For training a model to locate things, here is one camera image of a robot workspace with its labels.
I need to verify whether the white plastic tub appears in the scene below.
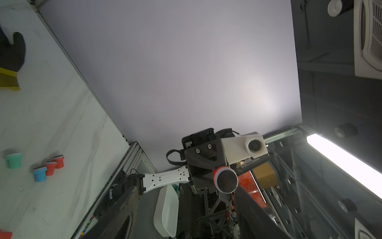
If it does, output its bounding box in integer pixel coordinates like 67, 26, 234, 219
153, 185, 179, 238

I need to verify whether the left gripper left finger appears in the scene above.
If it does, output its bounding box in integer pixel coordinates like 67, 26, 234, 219
83, 186, 139, 239

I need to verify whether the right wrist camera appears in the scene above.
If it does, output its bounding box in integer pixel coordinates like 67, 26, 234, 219
221, 134, 268, 165

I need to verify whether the red stamp right cluster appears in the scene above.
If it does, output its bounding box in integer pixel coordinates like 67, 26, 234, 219
45, 161, 57, 176

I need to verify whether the green stamp right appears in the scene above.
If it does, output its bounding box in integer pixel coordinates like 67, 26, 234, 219
6, 152, 22, 169

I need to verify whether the black yellow work glove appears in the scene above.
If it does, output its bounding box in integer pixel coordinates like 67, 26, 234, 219
1, 28, 26, 91

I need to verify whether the white ceiling vent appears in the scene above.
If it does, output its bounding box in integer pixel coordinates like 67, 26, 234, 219
353, 0, 382, 80

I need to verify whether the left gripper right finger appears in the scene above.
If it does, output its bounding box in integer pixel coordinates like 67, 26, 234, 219
234, 187, 290, 239

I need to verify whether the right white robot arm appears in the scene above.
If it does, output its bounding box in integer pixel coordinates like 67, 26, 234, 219
124, 128, 239, 195

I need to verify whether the blue stamp right cluster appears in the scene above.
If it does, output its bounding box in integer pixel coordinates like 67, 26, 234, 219
32, 166, 47, 182

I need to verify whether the ceiling light strip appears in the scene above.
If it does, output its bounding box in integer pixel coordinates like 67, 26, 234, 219
306, 134, 382, 198

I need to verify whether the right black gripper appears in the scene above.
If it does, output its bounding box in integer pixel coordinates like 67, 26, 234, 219
182, 128, 234, 192

